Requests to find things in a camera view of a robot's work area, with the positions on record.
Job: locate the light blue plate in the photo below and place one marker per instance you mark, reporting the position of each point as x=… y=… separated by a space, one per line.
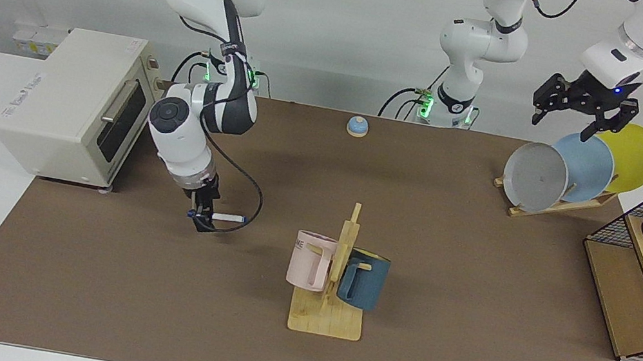
x=591 y=167

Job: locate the blue and white marker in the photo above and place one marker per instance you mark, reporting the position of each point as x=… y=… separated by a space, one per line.
x=230 y=217

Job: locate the dark teal cup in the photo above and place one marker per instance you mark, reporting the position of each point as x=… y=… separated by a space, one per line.
x=369 y=283

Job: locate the yellow plate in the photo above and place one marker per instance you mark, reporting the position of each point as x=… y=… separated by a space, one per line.
x=635 y=161

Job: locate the brown table cloth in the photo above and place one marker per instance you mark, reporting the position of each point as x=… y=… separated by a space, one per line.
x=472 y=297

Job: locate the wooden plate rack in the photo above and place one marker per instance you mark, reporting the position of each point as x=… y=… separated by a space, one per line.
x=578 y=205

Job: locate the pink cup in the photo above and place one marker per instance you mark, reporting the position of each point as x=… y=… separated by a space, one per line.
x=304 y=262

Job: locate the wooden cup stand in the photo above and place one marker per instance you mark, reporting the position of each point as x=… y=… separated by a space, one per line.
x=324 y=321

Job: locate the white wall socket box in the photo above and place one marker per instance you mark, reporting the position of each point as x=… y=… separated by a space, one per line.
x=41 y=41

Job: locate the pale toaster oven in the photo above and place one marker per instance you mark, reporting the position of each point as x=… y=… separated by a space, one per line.
x=73 y=100

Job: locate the small blue round bell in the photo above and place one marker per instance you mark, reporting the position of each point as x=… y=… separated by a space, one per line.
x=358 y=126

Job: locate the grey plate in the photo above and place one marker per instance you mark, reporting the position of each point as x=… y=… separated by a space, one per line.
x=534 y=177

